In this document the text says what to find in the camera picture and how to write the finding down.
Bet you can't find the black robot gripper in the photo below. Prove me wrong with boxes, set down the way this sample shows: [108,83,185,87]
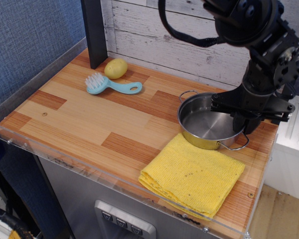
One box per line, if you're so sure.
[211,84,295,134]

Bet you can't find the small stainless steel pan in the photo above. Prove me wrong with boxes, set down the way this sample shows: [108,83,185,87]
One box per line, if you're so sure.
[177,90,249,151]

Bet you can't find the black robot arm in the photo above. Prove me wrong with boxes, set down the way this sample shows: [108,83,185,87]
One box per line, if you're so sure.
[204,0,299,134]

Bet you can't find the folded yellow cloth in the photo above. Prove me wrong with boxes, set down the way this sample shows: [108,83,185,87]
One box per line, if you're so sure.
[139,133,245,220]

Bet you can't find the white ribbed appliance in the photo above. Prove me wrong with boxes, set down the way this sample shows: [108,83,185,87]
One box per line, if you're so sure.
[264,96,299,199]

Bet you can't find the yellow plastic potato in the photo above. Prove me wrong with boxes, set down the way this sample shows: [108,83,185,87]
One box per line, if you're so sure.
[104,58,128,80]

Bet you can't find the light blue scrub brush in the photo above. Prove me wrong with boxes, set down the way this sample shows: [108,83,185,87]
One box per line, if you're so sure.
[85,73,143,95]

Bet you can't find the silver button control panel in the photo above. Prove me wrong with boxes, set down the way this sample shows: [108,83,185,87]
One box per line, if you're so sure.
[94,200,156,239]

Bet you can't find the stainless steel cabinet front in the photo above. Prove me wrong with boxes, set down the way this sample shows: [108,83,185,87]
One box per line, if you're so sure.
[38,155,222,239]

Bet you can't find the clear acrylic edge guard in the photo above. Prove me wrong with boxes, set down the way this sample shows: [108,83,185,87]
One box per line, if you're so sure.
[0,110,278,239]

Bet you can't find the yellow black object bottom left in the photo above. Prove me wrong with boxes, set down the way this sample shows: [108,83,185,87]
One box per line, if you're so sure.
[0,209,35,239]

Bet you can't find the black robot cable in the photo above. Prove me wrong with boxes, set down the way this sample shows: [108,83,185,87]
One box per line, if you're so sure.
[157,0,221,48]

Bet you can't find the left dark vertical post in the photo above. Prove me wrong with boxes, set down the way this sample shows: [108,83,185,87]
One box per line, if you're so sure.
[81,0,108,69]

